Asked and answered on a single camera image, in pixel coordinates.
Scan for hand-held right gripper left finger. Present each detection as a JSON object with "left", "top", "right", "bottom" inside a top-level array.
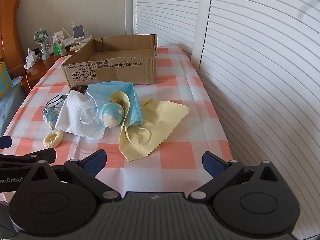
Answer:
[{"left": 24, "top": 149, "right": 125, "bottom": 203}]

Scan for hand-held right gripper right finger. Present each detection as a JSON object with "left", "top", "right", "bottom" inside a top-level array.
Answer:
[{"left": 188, "top": 151, "right": 286, "bottom": 202}]

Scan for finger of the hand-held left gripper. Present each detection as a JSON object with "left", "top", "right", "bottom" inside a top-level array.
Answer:
[
  {"left": 0, "top": 148, "right": 57, "bottom": 168},
  {"left": 0, "top": 136, "right": 13, "bottom": 150}
]

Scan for floral pouch with blue tassel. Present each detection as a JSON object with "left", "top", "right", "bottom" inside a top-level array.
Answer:
[{"left": 41, "top": 93, "right": 69, "bottom": 130}]

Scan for blue soft doll head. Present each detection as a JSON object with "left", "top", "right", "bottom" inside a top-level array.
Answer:
[{"left": 99, "top": 102, "right": 125, "bottom": 128}]

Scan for yellow cloth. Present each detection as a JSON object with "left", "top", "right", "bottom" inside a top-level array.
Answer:
[{"left": 119, "top": 98, "right": 191, "bottom": 162}]

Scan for blue face mask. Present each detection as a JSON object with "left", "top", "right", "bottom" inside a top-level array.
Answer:
[{"left": 80, "top": 81, "right": 152, "bottom": 145}]

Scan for brown cardboard box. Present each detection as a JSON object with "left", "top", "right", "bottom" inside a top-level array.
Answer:
[{"left": 61, "top": 34, "right": 158, "bottom": 88}]

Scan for cream hair scrunchie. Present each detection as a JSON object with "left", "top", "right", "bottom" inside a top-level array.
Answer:
[{"left": 43, "top": 130, "right": 64, "bottom": 148}]

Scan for blue bedding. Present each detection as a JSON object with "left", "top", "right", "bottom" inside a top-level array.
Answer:
[{"left": 0, "top": 77, "right": 28, "bottom": 136}]

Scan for white face mask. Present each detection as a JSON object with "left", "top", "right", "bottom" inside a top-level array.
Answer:
[{"left": 54, "top": 90, "right": 107, "bottom": 139}]

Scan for blue bag with yellow print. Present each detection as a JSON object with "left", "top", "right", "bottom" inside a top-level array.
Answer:
[{"left": 0, "top": 61, "right": 12, "bottom": 98}]

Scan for pale yellow round pad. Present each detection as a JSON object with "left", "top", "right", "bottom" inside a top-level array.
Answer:
[{"left": 111, "top": 90, "right": 130, "bottom": 124}]

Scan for wooden nightstand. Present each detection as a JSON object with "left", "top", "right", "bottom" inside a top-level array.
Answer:
[{"left": 20, "top": 47, "right": 83, "bottom": 95}]

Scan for white charger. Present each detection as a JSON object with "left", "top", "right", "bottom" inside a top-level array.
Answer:
[{"left": 24, "top": 47, "right": 40, "bottom": 69}]

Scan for white louvered wardrobe door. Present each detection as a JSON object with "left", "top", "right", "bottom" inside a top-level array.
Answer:
[
  {"left": 132, "top": 0, "right": 213, "bottom": 49},
  {"left": 191, "top": 0, "right": 320, "bottom": 231}
]

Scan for green tube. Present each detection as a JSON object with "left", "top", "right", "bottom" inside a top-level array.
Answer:
[{"left": 52, "top": 42, "right": 66, "bottom": 56}]

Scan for small green desk fan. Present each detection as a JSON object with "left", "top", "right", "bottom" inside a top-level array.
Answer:
[{"left": 34, "top": 28, "right": 52, "bottom": 61}]

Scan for wooden headboard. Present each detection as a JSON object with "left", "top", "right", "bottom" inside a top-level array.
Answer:
[{"left": 0, "top": 0, "right": 26, "bottom": 95}]

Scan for white router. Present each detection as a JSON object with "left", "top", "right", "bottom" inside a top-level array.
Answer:
[{"left": 60, "top": 24, "right": 93, "bottom": 46}]

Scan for white phone stand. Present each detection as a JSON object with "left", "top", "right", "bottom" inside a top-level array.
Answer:
[{"left": 72, "top": 24, "right": 87, "bottom": 46}]

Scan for white cable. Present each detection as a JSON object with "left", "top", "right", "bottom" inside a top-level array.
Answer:
[{"left": 24, "top": 65, "right": 33, "bottom": 91}]

